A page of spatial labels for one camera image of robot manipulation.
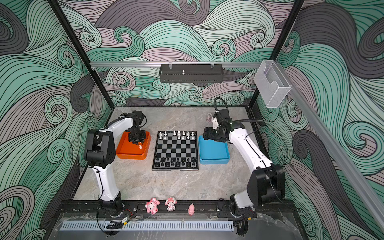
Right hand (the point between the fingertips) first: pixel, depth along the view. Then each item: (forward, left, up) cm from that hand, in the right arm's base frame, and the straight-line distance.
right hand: (209, 136), depth 83 cm
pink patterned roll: (+24, -2, -11) cm, 26 cm away
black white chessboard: (-2, +20, -14) cm, 25 cm away
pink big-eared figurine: (-33, +30, -11) cm, 46 cm away
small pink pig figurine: (-34, +10, -14) cm, 38 cm away
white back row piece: (+10, +32, -13) cm, 36 cm away
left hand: (+3, +43, -12) cm, 45 cm away
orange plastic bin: (-4, +51, -10) cm, 52 cm away
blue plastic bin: (-2, -4, -16) cm, 16 cm away
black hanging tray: (+37, +11, +16) cm, 42 cm away
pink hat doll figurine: (-31, +21, -12) cm, 39 cm away
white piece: (0, +44, -14) cm, 46 cm away
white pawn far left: (+7, +32, -13) cm, 35 cm away
